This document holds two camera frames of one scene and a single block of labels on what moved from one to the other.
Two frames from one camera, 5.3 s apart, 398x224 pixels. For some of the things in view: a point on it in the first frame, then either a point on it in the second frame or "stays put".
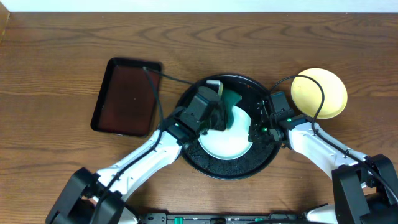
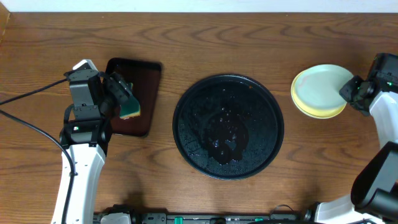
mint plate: (232, 143) to (319, 85)
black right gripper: (254, 137) to (346, 89)
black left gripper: (216, 115) to (119, 89)
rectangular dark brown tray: (126, 102) stays put
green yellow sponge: (232, 98) to (130, 108)
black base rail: (278, 218) stays put
